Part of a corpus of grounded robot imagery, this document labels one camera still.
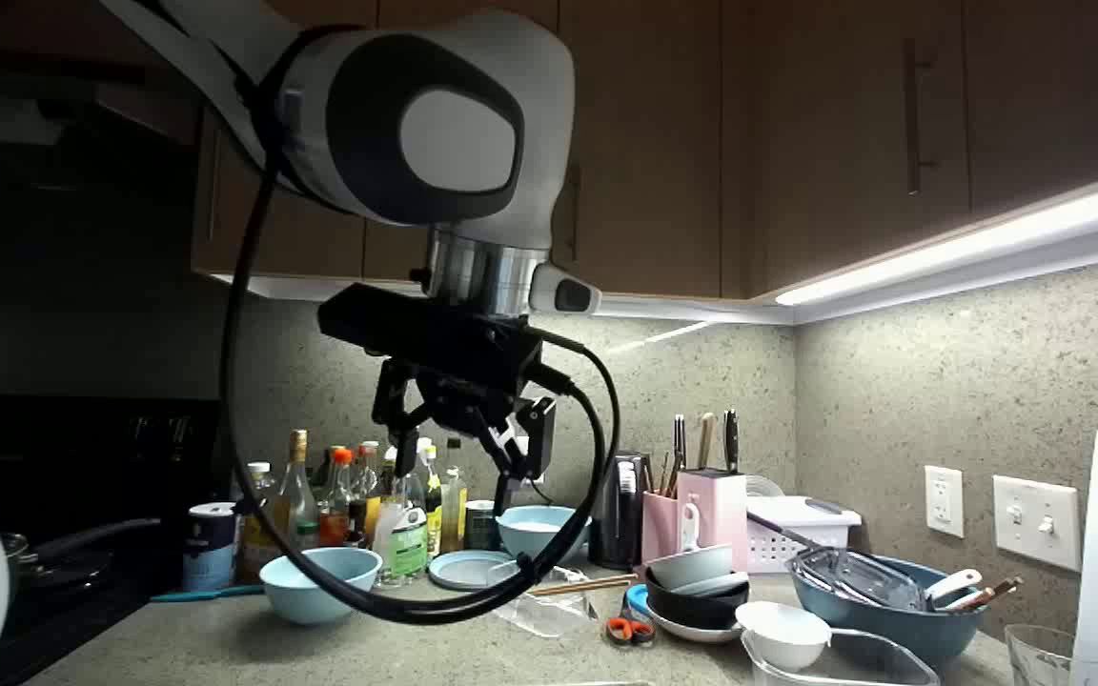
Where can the clear spray bottle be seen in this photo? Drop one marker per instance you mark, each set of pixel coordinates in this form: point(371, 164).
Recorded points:
point(401, 537)

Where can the pink knife block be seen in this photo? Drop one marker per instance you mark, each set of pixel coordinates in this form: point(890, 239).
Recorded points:
point(713, 511)

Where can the large dark blue bowl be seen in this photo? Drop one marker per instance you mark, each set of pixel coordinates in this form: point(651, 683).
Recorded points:
point(936, 638)

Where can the orange cap sauce bottle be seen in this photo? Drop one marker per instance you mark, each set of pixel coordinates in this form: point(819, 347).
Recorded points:
point(337, 502)

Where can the light blue bowl back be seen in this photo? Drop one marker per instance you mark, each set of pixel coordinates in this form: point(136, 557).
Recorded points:
point(525, 533)

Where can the yellow cap oil bottle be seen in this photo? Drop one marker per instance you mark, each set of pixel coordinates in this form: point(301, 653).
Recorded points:
point(451, 497)

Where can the white small bowl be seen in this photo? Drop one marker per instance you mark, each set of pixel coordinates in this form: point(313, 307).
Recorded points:
point(783, 636)

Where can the gold cap glass bottle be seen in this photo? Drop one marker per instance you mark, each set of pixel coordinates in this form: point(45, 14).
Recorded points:
point(294, 504)

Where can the blue plate under bowls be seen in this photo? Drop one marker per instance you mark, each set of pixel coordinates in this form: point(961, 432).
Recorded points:
point(675, 624)

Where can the under cabinet light strip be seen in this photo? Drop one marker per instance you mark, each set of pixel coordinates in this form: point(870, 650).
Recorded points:
point(1042, 239)

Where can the white storage basket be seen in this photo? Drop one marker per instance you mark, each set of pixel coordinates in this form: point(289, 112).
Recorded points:
point(776, 526)

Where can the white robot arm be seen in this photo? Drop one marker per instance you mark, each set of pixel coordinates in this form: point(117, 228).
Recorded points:
point(458, 130)

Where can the black frying pan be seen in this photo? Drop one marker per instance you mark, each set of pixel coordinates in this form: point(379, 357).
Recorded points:
point(68, 563)

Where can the clear glass square bowl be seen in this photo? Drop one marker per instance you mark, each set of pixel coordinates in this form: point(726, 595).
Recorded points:
point(854, 657)

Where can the wooden chopstick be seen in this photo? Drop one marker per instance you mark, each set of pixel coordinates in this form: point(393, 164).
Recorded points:
point(584, 586)

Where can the pink utensil cup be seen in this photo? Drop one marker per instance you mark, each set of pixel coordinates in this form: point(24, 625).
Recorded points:
point(669, 526)

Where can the metal whisk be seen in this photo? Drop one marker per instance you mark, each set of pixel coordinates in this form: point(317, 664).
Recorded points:
point(828, 566)

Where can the white wall outlet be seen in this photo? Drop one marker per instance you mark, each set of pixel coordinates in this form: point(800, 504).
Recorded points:
point(942, 502)

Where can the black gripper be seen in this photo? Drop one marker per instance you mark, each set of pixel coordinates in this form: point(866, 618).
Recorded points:
point(454, 368)

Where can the orange and black peeler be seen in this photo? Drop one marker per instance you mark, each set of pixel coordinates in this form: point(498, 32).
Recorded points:
point(631, 632)

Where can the white light switch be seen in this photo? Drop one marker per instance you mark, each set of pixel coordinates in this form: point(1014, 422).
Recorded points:
point(1037, 521)

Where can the blue salt canister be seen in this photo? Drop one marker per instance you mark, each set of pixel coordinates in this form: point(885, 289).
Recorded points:
point(210, 548)

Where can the stacked black and blue bowls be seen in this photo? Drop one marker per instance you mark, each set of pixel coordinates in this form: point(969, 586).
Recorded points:
point(694, 589)

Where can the black electric kettle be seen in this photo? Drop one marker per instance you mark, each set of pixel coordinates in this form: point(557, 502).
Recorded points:
point(617, 526)

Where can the clear glass rectangular dish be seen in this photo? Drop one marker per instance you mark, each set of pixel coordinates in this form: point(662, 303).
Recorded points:
point(549, 615)

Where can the light blue plate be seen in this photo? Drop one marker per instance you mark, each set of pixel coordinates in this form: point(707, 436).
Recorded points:
point(469, 568)

